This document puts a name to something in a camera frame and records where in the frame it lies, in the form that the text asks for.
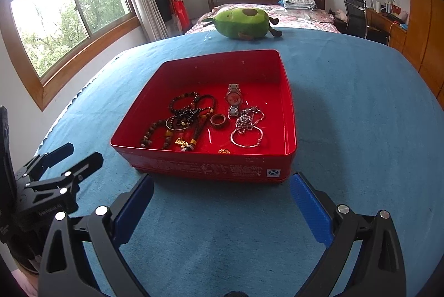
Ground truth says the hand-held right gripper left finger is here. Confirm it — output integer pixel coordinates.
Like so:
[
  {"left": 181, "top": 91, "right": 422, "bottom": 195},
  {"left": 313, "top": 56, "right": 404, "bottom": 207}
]
[{"left": 37, "top": 174, "right": 155, "bottom": 297}]

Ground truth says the wooden desk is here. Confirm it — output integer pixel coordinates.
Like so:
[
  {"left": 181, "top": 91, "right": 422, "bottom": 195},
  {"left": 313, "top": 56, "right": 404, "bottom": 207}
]
[{"left": 364, "top": 7, "right": 408, "bottom": 53}]

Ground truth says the black office chair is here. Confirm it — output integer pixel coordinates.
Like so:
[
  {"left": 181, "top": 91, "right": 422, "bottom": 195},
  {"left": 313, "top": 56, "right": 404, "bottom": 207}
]
[{"left": 343, "top": 0, "right": 369, "bottom": 39}]

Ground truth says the red tin box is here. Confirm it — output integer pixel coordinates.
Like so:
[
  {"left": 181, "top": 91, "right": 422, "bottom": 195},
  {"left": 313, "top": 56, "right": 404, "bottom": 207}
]
[{"left": 110, "top": 49, "right": 297, "bottom": 184}]

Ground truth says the folded patterned cloth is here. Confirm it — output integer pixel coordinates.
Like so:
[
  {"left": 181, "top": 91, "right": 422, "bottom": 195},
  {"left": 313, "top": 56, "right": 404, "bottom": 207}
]
[{"left": 280, "top": 0, "right": 317, "bottom": 12}]

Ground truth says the silver bangle with coloured beads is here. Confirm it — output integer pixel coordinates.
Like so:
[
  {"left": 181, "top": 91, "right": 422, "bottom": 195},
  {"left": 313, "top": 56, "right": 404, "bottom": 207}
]
[{"left": 164, "top": 116, "right": 191, "bottom": 149}]

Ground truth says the pink floral bed sheet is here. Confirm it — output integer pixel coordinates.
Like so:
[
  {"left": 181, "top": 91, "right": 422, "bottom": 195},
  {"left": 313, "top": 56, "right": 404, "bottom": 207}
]
[{"left": 184, "top": 3, "right": 341, "bottom": 36}]

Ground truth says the red bag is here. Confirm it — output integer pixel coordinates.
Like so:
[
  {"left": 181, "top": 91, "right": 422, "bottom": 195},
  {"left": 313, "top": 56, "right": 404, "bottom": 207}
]
[{"left": 169, "top": 0, "right": 191, "bottom": 34}]

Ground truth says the black bead necklace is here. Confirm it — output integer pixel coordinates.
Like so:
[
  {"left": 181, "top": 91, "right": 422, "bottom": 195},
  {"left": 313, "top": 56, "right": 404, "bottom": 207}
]
[{"left": 172, "top": 94, "right": 218, "bottom": 152}]

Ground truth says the dark brown bead bracelet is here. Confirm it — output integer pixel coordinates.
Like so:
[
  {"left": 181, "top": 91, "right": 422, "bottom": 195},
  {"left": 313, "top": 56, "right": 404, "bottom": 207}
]
[{"left": 169, "top": 92, "right": 202, "bottom": 114}]

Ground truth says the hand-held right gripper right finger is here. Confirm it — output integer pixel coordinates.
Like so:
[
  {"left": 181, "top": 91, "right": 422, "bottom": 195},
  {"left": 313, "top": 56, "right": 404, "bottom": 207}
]
[{"left": 289, "top": 172, "right": 407, "bottom": 297}]

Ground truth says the large side window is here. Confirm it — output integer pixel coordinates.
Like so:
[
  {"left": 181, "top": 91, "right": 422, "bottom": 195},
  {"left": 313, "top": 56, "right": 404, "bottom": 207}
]
[{"left": 0, "top": 0, "right": 140, "bottom": 112}]

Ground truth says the brown wooden ring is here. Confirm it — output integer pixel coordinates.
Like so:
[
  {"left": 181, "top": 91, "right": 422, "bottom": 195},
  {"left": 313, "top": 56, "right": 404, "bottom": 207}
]
[{"left": 209, "top": 114, "right": 228, "bottom": 129}]

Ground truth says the silver bracelet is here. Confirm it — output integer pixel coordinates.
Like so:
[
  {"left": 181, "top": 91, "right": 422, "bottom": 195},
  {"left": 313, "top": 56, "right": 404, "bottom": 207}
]
[{"left": 230, "top": 126, "right": 265, "bottom": 149}]

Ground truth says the green avocado plush toy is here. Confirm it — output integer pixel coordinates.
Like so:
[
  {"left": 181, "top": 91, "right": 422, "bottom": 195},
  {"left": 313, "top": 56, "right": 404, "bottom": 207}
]
[{"left": 202, "top": 7, "right": 283, "bottom": 41}]

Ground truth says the wooden wardrobe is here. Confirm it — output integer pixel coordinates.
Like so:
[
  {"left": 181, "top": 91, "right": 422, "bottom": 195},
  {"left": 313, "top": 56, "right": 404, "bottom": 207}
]
[{"left": 399, "top": 0, "right": 444, "bottom": 104}]

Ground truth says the person's left forearm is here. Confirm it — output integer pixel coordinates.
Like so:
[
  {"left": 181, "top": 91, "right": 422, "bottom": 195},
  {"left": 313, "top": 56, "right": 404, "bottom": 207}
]
[{"left": 10, "top": 268, "right": 39, "bottom": 297}]

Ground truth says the black cord lanyard gold charm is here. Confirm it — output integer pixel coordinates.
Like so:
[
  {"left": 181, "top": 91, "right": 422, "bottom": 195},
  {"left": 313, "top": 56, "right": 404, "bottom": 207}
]
[{"left": 174, "top": 137, "right": 198, "bottom": 153}]

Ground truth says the brown large bead bracelet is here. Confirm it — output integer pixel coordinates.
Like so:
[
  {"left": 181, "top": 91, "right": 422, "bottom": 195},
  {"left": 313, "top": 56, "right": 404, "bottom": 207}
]
[{"left": 140, "top": 119, "right": 168, "bottom": 149}]

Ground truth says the silver wristwatch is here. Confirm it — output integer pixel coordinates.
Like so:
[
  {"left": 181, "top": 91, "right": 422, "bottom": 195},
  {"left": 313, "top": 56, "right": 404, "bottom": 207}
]
[{"left": 225, "top": 83, "right": 243, "bottom": 118}]

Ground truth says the silver chain with pendant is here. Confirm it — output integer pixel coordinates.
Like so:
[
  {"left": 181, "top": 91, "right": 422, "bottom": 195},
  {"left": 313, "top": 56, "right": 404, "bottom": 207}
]
[{"left": 234, "top": 106, "right": 266, "bottom": 135}]

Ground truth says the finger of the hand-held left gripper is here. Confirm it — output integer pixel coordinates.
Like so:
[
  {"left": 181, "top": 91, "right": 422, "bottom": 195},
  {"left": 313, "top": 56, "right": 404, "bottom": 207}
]
[
  {"left": 26, "top": 152, "right": 104, "bottom": 195},
  {"left": 16, "top": 143, "right": 75, "bottom": 182}
]

